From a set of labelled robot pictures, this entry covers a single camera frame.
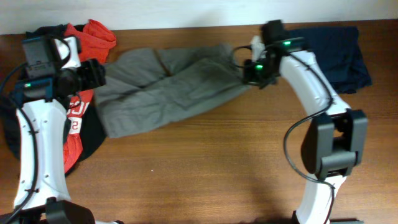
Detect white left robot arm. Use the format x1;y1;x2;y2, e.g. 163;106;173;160
1;35;106;224

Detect red t-shirt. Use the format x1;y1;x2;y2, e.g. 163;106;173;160
63;19;116;174

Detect grey shorts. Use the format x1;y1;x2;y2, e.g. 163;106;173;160
95;44;249;138

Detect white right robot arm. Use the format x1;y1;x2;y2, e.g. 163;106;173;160
243;20;368;224

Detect folded navy garment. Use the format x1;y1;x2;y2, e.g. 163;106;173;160
289;26;372;94

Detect black t-shirt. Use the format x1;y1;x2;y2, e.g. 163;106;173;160
1;20;116;175

